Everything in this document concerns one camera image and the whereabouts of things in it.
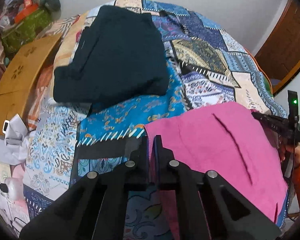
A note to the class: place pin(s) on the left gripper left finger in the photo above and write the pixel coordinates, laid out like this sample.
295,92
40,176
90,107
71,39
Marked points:
95,206

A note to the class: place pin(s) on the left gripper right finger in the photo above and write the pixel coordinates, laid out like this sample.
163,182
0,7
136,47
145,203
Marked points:
207,206

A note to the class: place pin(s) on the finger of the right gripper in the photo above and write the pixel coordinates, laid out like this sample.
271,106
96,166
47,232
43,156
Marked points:
270,121

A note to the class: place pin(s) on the pink pants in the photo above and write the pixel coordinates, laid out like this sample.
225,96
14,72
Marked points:
227,139

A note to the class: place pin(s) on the dark navy pants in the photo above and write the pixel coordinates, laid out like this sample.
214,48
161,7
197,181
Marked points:
120,56

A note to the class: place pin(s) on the right hand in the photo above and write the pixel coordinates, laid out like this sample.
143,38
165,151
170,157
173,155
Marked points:
285,149

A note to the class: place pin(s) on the brown wooden door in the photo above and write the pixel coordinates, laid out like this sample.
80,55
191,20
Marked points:
279,57

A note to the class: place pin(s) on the patchwork blue bedspread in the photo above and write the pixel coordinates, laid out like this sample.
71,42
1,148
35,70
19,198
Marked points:
206,67

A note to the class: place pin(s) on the white papers pile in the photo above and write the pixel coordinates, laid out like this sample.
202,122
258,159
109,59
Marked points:
14,145

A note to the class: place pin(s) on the wooden lap desk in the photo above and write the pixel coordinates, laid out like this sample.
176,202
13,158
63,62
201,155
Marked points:
18,81

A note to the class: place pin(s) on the orange striped blanket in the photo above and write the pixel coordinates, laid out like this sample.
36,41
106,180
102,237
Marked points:
70,30

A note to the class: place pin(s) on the green storage bag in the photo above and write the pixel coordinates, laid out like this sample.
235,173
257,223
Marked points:
25,31

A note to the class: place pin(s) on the orange box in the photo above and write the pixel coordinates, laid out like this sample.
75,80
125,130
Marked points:
29,7

